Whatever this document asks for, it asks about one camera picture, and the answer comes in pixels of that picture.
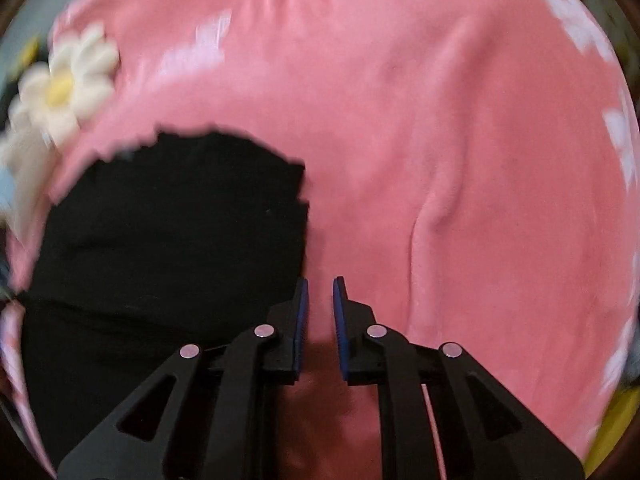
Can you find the yellow cloth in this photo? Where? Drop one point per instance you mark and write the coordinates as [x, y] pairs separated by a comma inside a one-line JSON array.
[[612, 420]]

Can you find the pink printed blanket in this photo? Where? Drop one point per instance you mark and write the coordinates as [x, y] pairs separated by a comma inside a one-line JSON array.
[[425, 135]]

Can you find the white daisy pillow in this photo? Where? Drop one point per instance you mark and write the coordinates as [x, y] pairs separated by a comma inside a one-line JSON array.
[[60, 85]]

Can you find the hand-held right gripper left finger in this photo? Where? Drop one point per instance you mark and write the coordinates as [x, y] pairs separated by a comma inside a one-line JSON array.
[[301, 320]]

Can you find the black small garment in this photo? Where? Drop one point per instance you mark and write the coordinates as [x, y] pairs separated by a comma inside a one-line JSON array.
[[175, 240]]

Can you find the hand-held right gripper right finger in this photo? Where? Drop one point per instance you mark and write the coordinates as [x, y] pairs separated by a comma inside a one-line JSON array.
[[340, 320]]

